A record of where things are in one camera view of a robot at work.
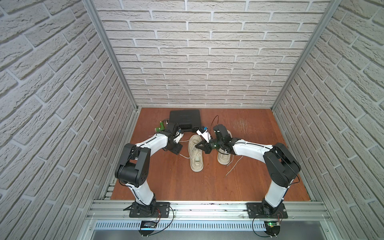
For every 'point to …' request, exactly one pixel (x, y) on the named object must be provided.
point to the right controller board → (272, 228)
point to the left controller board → (147, 227)
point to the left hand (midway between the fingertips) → (176, 145)
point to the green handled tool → (158, 129)
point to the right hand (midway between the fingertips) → (198, 145)
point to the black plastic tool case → (187, 120)
